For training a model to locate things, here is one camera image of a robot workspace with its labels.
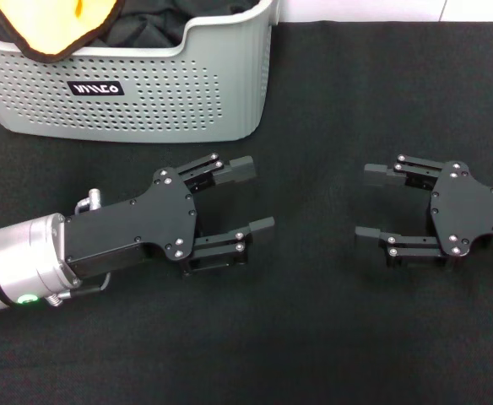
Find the grey perforated plastic storage box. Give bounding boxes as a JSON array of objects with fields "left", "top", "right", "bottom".
[{"left": 0, "top": 0, "right": 281, "bottom": 144}]

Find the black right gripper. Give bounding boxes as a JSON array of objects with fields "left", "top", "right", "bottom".
[{"left": 354, "top": 154, "right": 493, "bottom": 272}]

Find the black tablecloth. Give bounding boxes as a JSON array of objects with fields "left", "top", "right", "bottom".
[{"left": 0, "top": 20, "right": 493, "bottom": 405}]

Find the silver connector plug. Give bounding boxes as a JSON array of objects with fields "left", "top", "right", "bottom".
[{"left": 75, "top": 188, "right": 105, "bottom": 213}]

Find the dark fabric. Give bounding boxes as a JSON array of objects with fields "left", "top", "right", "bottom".
[{"left": 100, "top": 0, "right": 268, "bottom": 51}]

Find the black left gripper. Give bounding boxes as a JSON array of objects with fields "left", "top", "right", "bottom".
[{"left": 63, "top": 152, "right": 277, "bottom": 278}]

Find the yellow and grey towel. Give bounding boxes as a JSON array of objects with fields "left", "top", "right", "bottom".
[{"left": 0, "top": 0, "right": 119, "bottom": 64}]

